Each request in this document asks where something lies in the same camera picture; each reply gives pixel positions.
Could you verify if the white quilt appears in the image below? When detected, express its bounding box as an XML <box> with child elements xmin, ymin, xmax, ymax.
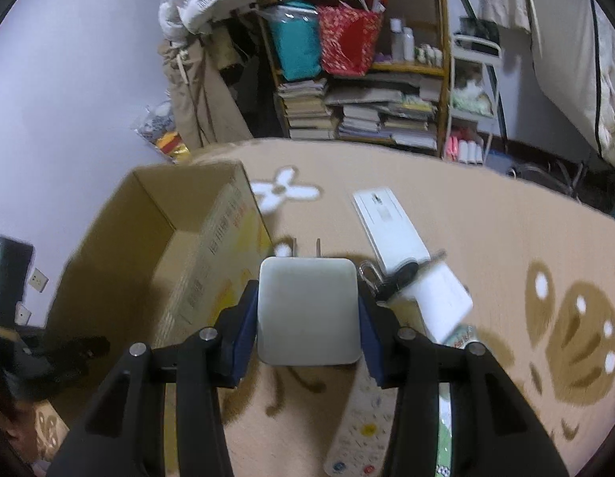
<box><xmin>155</xmin><ymin>0</ymin><xmax>283</xmax><ymax>43</ymax></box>

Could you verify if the red patterned bag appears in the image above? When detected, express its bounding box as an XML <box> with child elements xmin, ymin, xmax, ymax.
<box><xmin>317</xmin><ymin>0</ymin><xmax>388</xmax><ymax>79</ymax></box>

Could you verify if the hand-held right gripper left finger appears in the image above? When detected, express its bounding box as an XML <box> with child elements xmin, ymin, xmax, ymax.
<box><xmin>46</xmin><ymin>278</ymin><xmax>261</xmax><ymax>477</ymax></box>

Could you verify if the row of small bottles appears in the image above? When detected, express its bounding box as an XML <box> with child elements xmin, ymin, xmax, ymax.
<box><xmin>416</xmin><ymin>44</ymin><xmax>444</xmax><ymax>67</ymax></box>

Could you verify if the long white flat box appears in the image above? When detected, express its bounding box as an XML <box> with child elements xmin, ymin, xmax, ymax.
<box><xmin>351</xmin><ymin>187</ymin><xmax>431</xmax><ymax>271</ymax></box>

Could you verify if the pale green pack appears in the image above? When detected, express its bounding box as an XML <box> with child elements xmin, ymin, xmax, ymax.
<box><xmin>451</xmin><ymin>79</ymin><xmax>493</xmax><ymax>116</ymax></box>

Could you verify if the white remote control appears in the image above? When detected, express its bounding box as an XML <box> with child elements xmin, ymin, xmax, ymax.
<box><xmin>323</xmin><ymin>370</ymin><xmax>398</xmax><ymax>477</ymax></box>

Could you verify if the printed cardboard box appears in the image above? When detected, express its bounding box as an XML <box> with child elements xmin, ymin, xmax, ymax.
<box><xmin>48</xmin><ymin>160</ymin><xmax>275</xmax><ymax>351</ymax></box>

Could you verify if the tall white bottle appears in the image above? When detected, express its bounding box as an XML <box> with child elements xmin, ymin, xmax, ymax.
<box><xmin>388</xmin><ymin>18</ymin><xmax>404</xmax><ymax>60</ymax></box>

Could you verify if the green printed packet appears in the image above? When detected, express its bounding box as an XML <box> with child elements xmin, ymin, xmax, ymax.
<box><xmin>435</xmin><ymin>382</ymin><xmax>453</xmax><ymax>477</ymax></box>

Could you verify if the narrow stack of books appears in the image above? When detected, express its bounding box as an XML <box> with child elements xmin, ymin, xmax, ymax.
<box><xmin>276</xmin><ymin>78</ymin><xmax>338</xmax><ymax>141</ymax></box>

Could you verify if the wide stack of books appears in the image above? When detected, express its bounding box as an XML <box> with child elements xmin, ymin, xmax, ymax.
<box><xmin>335</xmin><ymin>102</ymin><xmax>439</xmax><ymax>151</ymax></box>

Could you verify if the teal bag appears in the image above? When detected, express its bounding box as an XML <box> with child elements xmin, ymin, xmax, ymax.
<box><xmin>267</xmin><ymin>2</ymin><xmax>323</xmax><ymax>81</ymax></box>

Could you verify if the row of pink white bottles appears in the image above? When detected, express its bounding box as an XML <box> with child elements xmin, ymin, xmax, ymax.
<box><xmin>447</xmin><ymin>132</ymin><xmax>486</xmax><ymax>165</ymax></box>

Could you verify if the plastic bag of snacks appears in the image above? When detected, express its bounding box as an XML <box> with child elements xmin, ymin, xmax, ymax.
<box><xmin>133</xmin><ymin>102</ymin><xmax>193</xmax><ymax>165</ymax></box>

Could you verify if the bunch of keys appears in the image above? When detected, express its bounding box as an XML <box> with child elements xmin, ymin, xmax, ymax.
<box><xmin>358</xmin><ymin>250</ymin><xmax>448</xmax><ymax>303</ymax></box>

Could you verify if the white bedding with black zipper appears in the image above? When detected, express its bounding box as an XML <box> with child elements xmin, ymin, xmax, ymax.
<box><xmin>520</xmin><ymin>0</ymin><xmax>615</xmax><ymax>171</ymax></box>

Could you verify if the wooden shelf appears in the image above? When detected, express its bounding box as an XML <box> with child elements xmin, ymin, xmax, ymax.
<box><xmin>255</xmin><ymin>0</ymin><xmax>454</xmax><ymax>159</ymax></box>

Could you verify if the beige garment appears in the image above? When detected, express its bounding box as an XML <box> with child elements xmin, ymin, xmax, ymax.
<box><xmin>161</xmin><ymin>30</ymin><xmax>256</xmax><ymax>149</ymax></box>

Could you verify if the small white box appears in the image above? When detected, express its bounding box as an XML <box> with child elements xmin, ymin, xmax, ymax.
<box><xmin>404</xmin><ymin>262</ymin><xmax>474</xmax><ymax>346</ymax></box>

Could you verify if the white power adapter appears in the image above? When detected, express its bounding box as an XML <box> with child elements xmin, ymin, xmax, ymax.
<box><xmin>257</xmin><ymin>238</ymin><xmax>362</xmax><ymax>366</ymax></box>

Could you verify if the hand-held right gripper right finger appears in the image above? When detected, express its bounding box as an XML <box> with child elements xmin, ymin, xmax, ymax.
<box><xmin>356</xmin><ymin>291</ymin><xmax>571</xmax><ymax>477</ymax></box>

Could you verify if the beige printed blanket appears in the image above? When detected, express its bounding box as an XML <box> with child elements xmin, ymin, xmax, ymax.
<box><xmin>32</xmin><ymin>138</ymin><xmax>615</xmax><ymax>477</ymax></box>

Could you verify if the white cart rack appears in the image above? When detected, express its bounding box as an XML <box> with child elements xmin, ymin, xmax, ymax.
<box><xmin>445</xmin><ymin>34</ymin><xmax>503</xmax><ymax>166</ymax></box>

